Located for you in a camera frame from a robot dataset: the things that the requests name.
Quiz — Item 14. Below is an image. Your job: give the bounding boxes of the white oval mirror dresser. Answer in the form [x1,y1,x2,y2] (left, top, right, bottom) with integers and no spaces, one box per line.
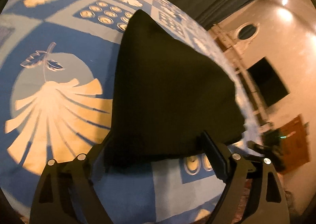
[208,22,260,56]

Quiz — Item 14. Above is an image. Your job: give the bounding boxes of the brown wooden cabinet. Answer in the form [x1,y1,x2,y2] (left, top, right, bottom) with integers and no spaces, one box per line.
[280,114,310,175]

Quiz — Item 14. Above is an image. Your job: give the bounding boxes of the black pants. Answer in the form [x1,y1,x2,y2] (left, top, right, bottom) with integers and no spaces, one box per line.
[103,10,245,172]

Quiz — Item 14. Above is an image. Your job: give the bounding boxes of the blue patterned bedsheet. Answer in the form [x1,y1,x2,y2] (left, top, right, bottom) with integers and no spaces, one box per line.
[1,0,260,223]

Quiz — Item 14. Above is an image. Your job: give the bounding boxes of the black wall television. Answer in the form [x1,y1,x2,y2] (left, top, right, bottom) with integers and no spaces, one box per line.
[247,58,289,107]

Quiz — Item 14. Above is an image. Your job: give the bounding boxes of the white long tv shelf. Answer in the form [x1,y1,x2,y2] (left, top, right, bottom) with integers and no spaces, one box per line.
[231,51,273,133]

